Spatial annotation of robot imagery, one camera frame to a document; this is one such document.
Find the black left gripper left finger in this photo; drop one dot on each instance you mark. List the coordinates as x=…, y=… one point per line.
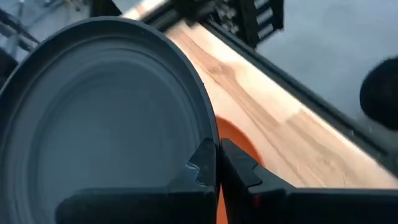
x=155, y=205

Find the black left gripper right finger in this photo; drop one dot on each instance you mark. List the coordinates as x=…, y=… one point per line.
x=295, y=207

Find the dark grey plate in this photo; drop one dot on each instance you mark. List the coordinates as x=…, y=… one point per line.
x=93, y=124

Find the black round object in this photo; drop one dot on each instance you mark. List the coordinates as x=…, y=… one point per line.
x=381, y=93

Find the black slotted equipment box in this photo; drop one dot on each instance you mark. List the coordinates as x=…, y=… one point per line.
x=248, y=21

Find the black table edge frame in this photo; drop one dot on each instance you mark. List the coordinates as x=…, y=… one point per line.
x=311, y=99

